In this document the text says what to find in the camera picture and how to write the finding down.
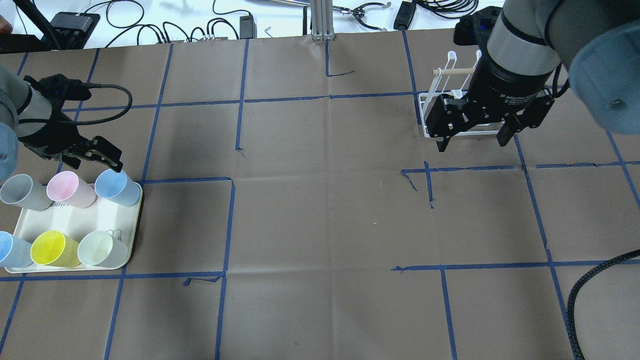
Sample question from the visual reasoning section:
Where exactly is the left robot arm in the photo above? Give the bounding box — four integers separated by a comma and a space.
0, 66, 133, 181

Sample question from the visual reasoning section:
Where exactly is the aluminium frame post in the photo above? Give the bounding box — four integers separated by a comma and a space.
310, 0, 335, 41

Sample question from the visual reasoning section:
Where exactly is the white wire cup rack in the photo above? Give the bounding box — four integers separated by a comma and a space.
418, 49, 482, 140

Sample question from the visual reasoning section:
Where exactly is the yellow cup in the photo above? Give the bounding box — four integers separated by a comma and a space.
30, 230, 81, 268

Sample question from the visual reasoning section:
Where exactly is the pink cup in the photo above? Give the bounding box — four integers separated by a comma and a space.
46, 171, 98, 208

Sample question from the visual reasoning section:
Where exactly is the grey cup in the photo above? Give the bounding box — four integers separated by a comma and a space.
0, 174, 54, 212

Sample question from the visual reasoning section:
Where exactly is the black power adapter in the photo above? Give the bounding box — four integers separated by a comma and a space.
392, 1, 417, 31

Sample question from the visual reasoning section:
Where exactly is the cream white cup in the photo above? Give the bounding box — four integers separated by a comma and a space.
77, 228, 130, 268

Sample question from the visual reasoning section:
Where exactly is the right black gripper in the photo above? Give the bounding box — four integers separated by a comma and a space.
427, 60, 555, 153

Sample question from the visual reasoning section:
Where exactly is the cream plastic tray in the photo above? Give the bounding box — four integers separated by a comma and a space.
5, 196, 143, 274

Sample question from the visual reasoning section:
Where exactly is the light blue cup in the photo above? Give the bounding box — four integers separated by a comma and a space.
94, 169, 142, 207

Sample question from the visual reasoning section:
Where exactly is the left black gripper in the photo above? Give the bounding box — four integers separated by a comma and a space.
20, 116, 123, 173

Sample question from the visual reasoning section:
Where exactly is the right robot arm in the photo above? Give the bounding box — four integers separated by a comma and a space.
426, 0, 640, 152

